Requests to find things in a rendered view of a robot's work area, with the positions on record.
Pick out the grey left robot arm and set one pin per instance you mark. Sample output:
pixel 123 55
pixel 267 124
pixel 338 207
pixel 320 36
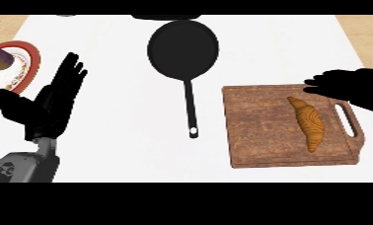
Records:
pixel 28 164

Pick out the black frying pan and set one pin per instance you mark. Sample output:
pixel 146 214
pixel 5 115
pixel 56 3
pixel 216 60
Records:
pixel 183 51

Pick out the brown wooden cutting board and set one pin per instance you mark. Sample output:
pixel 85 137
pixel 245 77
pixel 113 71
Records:
pixel 272 127

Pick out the purple rounded vegetable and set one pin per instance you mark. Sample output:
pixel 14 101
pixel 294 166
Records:
pixel 3 60

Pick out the black rounded object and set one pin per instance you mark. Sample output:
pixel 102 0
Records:
pixel 166 16

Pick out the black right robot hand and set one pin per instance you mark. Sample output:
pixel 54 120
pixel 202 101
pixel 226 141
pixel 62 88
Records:
pixel 347 84

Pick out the golden brown croissant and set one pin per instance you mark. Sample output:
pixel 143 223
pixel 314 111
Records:
pixel 307 122

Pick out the red rimmed patterned plate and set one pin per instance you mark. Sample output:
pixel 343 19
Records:
pixel 27 66

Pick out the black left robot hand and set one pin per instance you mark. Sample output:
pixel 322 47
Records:
pixel 55 102

